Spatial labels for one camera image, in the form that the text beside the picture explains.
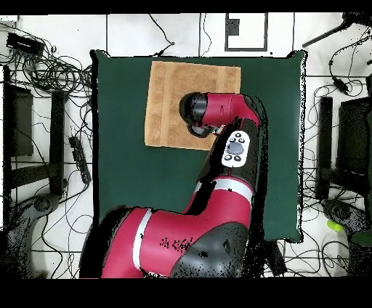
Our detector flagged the tan terry towel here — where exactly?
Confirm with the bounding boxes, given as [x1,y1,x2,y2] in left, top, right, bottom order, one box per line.
[144,60,242,151]

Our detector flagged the dark green table cloth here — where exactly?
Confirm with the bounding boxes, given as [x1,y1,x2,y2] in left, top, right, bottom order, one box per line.
[90,49,308,244]

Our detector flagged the wide black power strip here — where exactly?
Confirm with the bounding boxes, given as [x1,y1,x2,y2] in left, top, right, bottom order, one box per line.
[264,240,288,277]

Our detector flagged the grey tripod base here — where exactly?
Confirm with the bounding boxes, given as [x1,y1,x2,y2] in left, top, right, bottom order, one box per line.
[320,198,372,233]
[0,192,60,278]

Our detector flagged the black tripod leg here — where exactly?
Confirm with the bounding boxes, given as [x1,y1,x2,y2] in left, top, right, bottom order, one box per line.
[302,12,372,49]

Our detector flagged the black hub box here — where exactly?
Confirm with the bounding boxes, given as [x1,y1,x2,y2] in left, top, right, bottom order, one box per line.
[6,31,46,57]

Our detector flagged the black cable with plug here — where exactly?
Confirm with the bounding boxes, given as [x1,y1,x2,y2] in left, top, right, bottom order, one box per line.
[148,13,176,57]

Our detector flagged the black frame stand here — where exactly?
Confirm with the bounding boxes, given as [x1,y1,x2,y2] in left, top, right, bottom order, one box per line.
[315,73,372,201]
[1,65,69,201]

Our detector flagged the black square floor frame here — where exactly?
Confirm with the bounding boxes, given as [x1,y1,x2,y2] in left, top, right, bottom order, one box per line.
[224,12,269,52]

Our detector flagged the tangled black cable bundle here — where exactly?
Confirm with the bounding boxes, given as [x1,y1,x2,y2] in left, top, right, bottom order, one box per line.
[0,23,94,100]

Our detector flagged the black power adapter with cable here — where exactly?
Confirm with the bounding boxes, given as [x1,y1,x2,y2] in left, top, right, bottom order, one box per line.
[328,34,372,97]

